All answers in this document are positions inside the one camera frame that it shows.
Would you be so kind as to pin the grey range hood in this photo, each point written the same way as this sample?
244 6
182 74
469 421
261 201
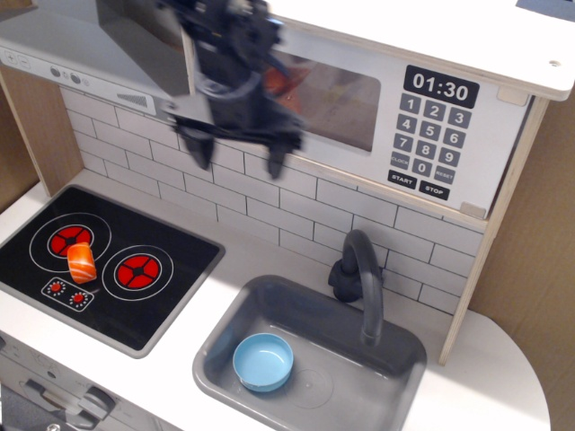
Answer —
94 47

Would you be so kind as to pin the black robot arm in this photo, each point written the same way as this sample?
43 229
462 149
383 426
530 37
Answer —
232 42

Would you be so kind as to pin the salmon sushi toy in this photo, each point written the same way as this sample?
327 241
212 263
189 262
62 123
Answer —
81 264

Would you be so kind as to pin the light blue bowl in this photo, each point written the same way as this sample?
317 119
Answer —
263 362

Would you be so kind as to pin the grey oven front handle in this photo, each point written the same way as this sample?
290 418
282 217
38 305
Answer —
82 412

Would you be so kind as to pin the white wooden microwave cabinet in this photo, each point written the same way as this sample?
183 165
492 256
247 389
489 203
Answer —
431 253

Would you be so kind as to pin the white toy microwave door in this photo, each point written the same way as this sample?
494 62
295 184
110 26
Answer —
426 131

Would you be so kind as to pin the grey sink basin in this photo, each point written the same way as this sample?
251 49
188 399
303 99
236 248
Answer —
337 382

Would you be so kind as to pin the black toy stove top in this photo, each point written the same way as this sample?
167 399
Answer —
147 271

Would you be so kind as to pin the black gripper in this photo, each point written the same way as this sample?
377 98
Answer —
244 113

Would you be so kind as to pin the orange toy carrot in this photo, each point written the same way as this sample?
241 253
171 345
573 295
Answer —
284 88

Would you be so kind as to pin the dark grey faucet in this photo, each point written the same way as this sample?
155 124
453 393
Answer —
356 275

